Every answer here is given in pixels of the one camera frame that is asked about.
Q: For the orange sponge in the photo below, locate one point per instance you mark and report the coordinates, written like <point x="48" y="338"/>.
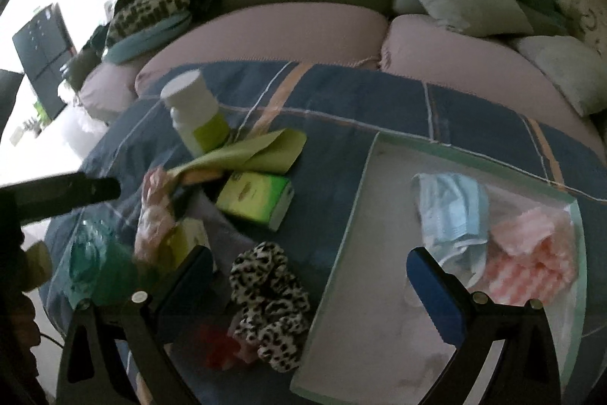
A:
<point x="204" y="177"/>

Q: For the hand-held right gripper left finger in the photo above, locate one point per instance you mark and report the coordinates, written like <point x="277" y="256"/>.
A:
<point x="189" y="277"/>

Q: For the pink sofa seat cushion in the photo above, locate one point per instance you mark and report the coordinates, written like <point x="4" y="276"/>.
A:
<point x="474" y="68"/>
<point x="106" y="89"/>
<point x="265" y="37"/>

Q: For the pale yellow packet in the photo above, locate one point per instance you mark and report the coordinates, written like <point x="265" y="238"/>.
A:
<point x="185" y="239"/>

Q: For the red pink fabric piece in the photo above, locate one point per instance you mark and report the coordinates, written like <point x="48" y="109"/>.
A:
<point x="213" y="343"/>

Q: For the blue plaid blanket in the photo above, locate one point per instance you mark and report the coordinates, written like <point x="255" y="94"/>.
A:
<point x="355" y="106"/>

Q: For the teal garment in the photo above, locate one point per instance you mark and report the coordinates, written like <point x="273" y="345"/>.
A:
<point x="142" y="44"/>

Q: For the pink striped cloth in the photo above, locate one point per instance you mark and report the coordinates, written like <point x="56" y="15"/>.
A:
<point x="526" y="253"/>

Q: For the green cloth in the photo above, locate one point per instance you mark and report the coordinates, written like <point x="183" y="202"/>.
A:
<point x="275" y="151"/>

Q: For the dark panelled cabinet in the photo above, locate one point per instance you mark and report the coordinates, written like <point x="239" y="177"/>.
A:
<point x="42" y="54"/>

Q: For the pink plastic bag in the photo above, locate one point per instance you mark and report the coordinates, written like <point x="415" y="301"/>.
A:
<point x="151" y="220"/>

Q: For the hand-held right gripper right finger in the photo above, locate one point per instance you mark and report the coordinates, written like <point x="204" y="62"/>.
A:
<point x="434" y="296"/>

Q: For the white storage box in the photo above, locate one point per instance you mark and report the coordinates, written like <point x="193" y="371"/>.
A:
<point x="379" y="291"/>

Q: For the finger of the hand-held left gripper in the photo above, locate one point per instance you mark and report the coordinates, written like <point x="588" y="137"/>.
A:
<point x="71" y="192"/>

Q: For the blue face mask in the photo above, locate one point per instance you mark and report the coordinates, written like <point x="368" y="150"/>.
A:
<point x="445" y="205"/>

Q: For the leopard print garment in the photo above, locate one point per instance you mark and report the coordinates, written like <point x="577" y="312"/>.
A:
<point x="142" y="16"/>

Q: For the white bottle green label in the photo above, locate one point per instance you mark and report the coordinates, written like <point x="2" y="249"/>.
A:
<point x="189" y="101"/>

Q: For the leopard print scrunchie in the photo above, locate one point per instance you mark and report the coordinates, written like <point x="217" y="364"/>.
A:
<point x="265" y="291"/>

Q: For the teal plastic packet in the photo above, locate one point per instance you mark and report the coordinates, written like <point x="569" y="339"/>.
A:
<point x="95" y="262"/>

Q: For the dark olive cloth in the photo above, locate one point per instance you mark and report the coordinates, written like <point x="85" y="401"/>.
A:
<point x="85" y="58"/>

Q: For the green tissue pack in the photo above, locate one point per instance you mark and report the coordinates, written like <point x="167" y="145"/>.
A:
<point x="246" y="196"/>

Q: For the light grey pillow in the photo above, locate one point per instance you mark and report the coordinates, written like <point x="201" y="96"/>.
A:
<point x="569" y="68"/>

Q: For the purple packet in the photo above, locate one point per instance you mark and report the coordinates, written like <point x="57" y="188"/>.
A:
<point x="213" y="220"/>

